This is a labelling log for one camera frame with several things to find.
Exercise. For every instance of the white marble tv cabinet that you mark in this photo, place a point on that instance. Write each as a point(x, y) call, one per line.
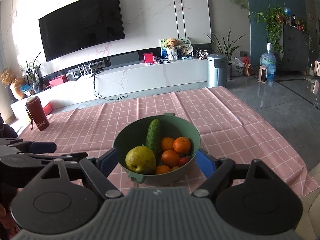
point(125, 80)

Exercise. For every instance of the yellow-green pear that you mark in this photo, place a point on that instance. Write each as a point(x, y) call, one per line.
point(141, 160)

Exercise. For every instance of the silver pedal trash bin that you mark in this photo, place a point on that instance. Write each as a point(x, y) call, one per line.
point(217, 70)

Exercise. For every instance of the red box on cabinet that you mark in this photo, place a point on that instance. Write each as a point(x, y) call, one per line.
point(149, 58)

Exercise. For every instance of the red box on floor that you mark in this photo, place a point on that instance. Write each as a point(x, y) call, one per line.
point(47, 108)

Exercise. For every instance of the red thermos bottle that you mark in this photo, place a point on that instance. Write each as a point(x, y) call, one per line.
point(36, 113)

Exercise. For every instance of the hanging ivy plant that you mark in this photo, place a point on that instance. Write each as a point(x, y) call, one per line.
point(273, 20)

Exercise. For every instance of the small pink heater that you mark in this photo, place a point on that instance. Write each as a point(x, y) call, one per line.
point(262, 74)

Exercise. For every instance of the green plant in glass vase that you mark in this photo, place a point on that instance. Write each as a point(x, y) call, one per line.
point(32, 71)

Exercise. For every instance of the small red tomato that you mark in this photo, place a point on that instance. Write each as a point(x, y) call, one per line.
point(183, 161)

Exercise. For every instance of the orange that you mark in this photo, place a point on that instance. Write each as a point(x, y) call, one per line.
point(170, 158)
point(162, 169)
point(167, 143)

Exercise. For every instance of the pink checked tablecloth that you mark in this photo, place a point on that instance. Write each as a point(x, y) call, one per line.
point(228, 128)

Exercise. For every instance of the teddy bear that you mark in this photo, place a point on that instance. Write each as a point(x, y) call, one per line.
point(172, 48)

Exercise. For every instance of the green colander bowl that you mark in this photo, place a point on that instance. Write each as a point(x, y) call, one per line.
point(135, 134)

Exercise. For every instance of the white wifi router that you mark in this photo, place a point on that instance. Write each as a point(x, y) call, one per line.
point(85, 70)

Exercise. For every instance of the white plastic bag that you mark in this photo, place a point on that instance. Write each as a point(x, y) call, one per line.
point(237, 67)

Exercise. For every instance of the black wall television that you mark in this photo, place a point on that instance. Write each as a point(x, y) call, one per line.
point(79, 25)

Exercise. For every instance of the orange vase dried flowers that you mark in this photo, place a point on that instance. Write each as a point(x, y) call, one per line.
point(15, 84)

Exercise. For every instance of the pink box on cabinet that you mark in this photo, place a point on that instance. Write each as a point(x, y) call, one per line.
point(58, 80)

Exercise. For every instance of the large water bottle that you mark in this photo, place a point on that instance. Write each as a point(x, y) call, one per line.
point(268, 60)

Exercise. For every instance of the potted floor plant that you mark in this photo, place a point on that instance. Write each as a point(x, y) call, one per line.
point(226, 46)

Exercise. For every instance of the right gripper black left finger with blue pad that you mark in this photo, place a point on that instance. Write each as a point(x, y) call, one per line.
point(96, 172)

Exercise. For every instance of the small brown fruit front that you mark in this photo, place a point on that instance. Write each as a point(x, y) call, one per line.
point(175, 168)

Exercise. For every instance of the dark drawer cabinet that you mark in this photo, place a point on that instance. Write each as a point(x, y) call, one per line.
point(296, 49)

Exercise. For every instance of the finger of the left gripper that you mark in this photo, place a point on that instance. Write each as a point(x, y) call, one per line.
point(17, 145)

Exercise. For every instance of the round decorative fan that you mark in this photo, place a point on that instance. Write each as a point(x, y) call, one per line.
point(184, 44)

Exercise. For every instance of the orange front large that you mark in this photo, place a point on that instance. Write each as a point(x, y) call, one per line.
point(182, 145)

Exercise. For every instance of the green cucumber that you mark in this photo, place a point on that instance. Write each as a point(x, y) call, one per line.
point(153, 137)

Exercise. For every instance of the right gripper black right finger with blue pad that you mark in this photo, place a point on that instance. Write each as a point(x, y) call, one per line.
point(218, 173)

